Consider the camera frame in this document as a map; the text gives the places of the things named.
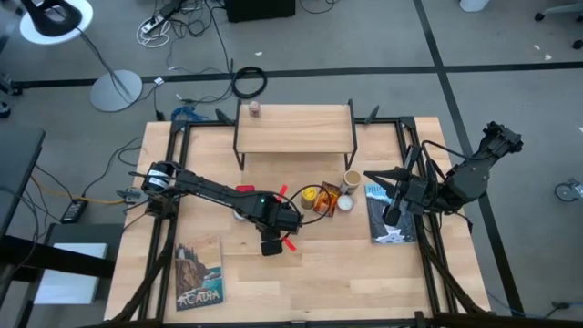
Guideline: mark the Acadia poster book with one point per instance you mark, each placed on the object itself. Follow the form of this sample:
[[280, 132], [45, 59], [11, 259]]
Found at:
[[198, 273]]

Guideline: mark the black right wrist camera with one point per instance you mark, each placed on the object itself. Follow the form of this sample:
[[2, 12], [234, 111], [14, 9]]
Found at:
[[392, 216]]

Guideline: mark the red smoked paprika tin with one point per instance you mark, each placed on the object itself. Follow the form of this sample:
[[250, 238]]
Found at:
[[246, 187]]

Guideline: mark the grey chair base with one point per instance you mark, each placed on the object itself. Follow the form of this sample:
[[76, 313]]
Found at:
[[565, 9]]

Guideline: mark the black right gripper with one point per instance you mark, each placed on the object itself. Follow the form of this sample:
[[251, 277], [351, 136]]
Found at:
[[416, 193]]

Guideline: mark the white floor object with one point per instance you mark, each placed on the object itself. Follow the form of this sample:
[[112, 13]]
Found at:
[[473, 4]]

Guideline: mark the tan-lidded white spice canister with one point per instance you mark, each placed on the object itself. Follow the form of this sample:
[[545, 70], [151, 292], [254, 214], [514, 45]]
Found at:
[[352, 177]]

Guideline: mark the small glass spice jar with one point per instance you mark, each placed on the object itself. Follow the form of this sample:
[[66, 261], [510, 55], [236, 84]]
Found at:
[[254, 108]]

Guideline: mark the black flat bar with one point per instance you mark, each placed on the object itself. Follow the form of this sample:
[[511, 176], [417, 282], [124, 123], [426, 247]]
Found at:
[[54, 257]]

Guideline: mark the black power adapter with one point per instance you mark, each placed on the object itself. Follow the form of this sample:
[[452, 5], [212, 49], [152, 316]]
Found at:
[[74, 211]]

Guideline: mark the purple patterned candle tin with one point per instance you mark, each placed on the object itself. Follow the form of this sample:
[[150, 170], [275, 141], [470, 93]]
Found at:
[[238, 216]]

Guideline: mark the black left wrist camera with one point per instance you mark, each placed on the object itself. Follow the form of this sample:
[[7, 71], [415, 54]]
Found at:
[[272, 247]]

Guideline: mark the black desk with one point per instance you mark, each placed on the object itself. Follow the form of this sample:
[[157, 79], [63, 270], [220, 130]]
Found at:
[[18, 173]]

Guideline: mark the black box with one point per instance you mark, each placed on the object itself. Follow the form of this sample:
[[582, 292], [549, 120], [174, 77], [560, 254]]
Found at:
[[259, 10]]

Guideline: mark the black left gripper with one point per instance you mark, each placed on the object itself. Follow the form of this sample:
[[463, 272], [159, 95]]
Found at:
[[284, 219]]

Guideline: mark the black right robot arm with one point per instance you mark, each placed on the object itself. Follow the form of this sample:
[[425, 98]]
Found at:
[[469, 177]]

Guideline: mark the yellow-lidded dark spice jar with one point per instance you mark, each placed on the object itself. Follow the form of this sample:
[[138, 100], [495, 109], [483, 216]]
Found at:
[[309, 195]]

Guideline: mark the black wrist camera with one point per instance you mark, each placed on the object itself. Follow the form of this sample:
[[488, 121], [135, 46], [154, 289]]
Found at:
[[392, 216], [272, 247]]

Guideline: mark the floor lamp with round base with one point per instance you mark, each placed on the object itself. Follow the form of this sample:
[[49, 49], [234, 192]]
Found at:
[[116, 91]]

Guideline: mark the grey caster wheel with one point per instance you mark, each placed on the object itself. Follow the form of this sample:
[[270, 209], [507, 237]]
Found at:
[[567, 191]]

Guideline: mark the Yellowstone poster book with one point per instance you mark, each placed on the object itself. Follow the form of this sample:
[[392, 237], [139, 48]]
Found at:
[[374, 218]]

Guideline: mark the black aluminium table frame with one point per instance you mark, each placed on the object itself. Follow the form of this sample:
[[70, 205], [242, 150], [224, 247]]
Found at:
[[420, 320]]

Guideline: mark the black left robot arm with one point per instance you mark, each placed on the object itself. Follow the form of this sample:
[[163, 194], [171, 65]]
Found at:
[[205, 187]]

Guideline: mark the white cabinet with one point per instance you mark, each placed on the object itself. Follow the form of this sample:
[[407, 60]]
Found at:
[[68, 273]]

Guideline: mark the orange spice pouch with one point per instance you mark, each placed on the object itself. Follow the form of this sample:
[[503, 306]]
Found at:
[[329, 200]]

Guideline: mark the wooden shelf with black frame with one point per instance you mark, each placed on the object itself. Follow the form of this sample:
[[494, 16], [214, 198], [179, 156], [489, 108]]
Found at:
[[296, 130]]

